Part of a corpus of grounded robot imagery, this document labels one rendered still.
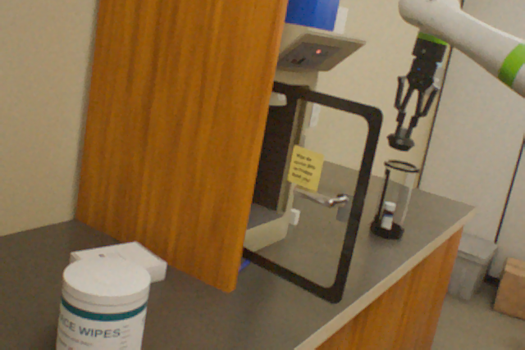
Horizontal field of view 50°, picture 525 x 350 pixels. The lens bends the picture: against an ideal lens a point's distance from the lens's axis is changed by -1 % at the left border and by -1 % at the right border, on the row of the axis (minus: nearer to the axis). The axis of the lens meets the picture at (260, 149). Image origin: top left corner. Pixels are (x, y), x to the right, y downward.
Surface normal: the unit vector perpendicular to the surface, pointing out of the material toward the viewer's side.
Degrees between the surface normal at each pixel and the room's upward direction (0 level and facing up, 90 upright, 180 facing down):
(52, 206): 90
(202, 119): 90
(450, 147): 90
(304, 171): 90
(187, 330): 0
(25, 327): 0
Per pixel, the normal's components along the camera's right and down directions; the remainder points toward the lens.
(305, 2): -0.54, 0.09
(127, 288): 0.18, -0.96
